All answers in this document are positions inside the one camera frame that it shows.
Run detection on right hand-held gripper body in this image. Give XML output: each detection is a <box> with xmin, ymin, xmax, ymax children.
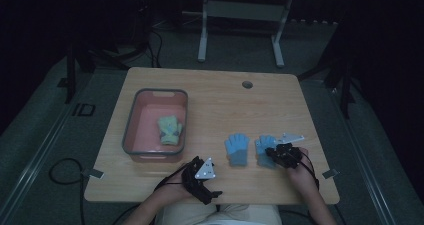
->
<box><xmin>271</xmin><ymin>132</ymin><xmax>306</xmax><ymax>170</ymax></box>

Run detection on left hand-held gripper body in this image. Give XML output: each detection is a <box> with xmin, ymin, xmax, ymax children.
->
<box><xmin>181</xmin><ymin>155</ymin><xmax>217</xmax><ymax>195</ymax></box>

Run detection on blue and gray knit glove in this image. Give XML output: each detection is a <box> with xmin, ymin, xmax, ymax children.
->
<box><xmin>224</xmin><ymin>132</ymin><xmax>251</xmax><ymax>167</ymax></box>
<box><xmin>254</xmin><ymin>134</ymin><xmax>280</xmax><ymax>169</ymax></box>

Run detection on plain green knit glove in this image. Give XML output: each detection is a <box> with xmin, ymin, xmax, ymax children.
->
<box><xmin>166</xmin><ymin>115</ymin><xmax>184</xmax><ymax>145</ymax></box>

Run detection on green knit glove gray dots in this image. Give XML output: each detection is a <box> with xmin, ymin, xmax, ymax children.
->
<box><xmin>156</xmin><ymin>114</ymin><xmax>180</xmax><ymax>146</ymax></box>

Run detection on pink basin with gray rim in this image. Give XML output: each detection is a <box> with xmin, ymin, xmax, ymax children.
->
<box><xmin>121</xmin><ymin>88</ymin><xmax>189</xmax><ymax>164</ymax></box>

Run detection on person's right hand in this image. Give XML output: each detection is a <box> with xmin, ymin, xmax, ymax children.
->
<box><xmin>285</xmin><ymin>147</ymin><xmax>318</xmax><ymax>195</ymax></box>

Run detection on person's left hand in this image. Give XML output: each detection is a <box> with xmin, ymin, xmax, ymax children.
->
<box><xmin>153</xmin><ymin>168</ymin><xmax>195</xmax><ymax>203</ymax></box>

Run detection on person's beige trousers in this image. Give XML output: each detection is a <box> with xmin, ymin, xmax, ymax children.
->
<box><xmin>154</xmin><ymin>203</ymin><xmax>284</xmax><ymax>225</ymax></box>

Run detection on gray table edge clip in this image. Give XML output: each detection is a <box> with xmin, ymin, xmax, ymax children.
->
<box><xmin>321</xmin><ymin>168</ymin><xmax>341</xmax><ymax>180</ymax></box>
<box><xmin>80</xmin><ymin>168</ymin><xmax>105</xmax><ymax>180</ymax></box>

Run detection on black tripod stand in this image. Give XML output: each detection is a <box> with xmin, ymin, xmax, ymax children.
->
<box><xmin>297</xmin><ymin>49</ymin><xmax>358</xmax><ymax>120</ymax></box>
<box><xmin>57</xmin><ymin>39</ymin><xmax>152</xmax><ymax>105</ymax></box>

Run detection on white metal stand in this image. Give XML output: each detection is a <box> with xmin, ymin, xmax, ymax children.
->
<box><xmin>181</xmin><ymin>0</ymin><xmax>296</xmax><ymax>69</ymax></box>

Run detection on right hand-held gripper black cable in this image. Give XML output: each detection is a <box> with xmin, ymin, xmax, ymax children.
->
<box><xmin>299</xmin><ymin>150</ymin><xmax>321</xmax><ymax>192</ymax></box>

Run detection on hand-held gripper black cable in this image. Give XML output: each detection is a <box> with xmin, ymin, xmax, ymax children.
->
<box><xmin>299</xmin><ymin>150</ymin><xmax>321</xmax><ymax>192</ymax></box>
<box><xmin>153</xmin><ymin>164</ymin><xmax>192</xmax><ymax>195</ymax></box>

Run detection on left hand-held gripper black cable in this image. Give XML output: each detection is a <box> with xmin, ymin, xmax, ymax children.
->
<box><xmin>153</xmin><ymin>164</ymin><xmax>192</xmax><ymax>195</ymax></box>

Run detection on metal floor rail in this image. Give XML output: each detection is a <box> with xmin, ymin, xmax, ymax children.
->
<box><xmin>0</xmin><ymin>69</ymin><xmax>96</xmax><ymax>219</ymax></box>
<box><xmin>328</xmin><ymin>86</ymin><xmax>399</xmax><ymax>225</ymax></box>

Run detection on black looped floor cable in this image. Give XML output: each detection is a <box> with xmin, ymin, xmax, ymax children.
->
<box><xmin>48</xmin><ymin>157</ymin><xmax>87</xmax><ymax>225</ymax></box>

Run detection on black background floor cable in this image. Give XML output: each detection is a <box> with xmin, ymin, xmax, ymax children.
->
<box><xmin>146</xmin><ymin>27</ymin><xmax>165</xmax><ymax>69</ymax></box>

